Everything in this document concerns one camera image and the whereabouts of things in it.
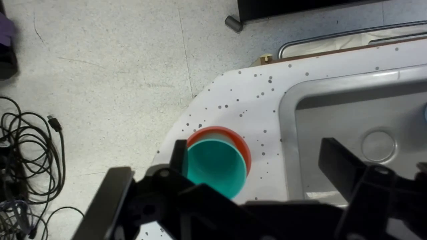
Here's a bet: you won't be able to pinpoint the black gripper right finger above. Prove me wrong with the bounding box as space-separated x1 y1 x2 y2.
319 137 367 197

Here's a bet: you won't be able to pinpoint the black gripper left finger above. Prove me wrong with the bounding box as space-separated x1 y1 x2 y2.
169 139 187 173

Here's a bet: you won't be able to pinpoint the teal plastic cup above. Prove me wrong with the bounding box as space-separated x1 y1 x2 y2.
185 138 247 198

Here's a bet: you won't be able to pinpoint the red orange plastic cup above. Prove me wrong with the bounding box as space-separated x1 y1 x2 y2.
187 125 252 170

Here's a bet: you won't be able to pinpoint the grey toy sink basin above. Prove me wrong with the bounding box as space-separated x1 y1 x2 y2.
280 65 427 206

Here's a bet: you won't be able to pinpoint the blue plastic cup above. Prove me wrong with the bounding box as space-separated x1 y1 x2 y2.
423 103 427 123

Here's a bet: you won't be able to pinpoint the white speckled toy kitchen counter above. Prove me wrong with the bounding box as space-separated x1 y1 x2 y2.
152 38 427 202

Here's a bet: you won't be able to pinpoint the black floor cables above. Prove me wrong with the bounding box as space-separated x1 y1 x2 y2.
0 94 85 240

